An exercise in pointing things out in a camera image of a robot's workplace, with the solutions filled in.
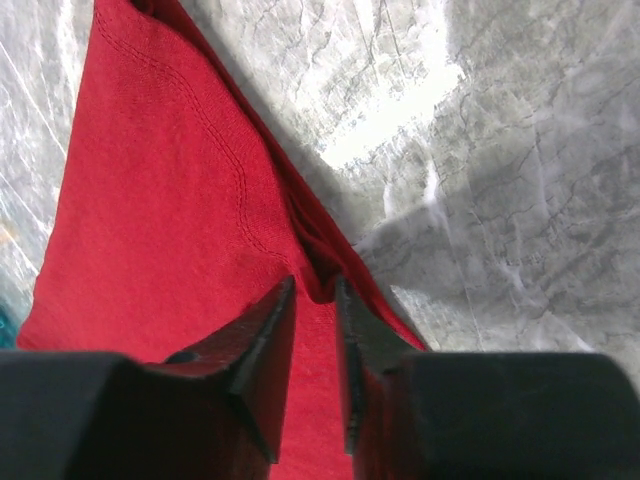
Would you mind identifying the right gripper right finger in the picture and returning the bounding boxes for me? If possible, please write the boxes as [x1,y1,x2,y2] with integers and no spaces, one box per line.
[335,279,639,479]

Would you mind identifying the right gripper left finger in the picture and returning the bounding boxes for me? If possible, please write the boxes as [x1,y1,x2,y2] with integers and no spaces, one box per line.
[1,278,296,479]

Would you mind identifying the teal crumpled t-shirt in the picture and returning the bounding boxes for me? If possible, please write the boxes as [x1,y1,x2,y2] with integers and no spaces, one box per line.
[0,300,19,350]

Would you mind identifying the red t-shirt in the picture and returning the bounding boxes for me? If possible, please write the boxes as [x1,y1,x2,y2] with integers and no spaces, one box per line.
[17,1,419,479]

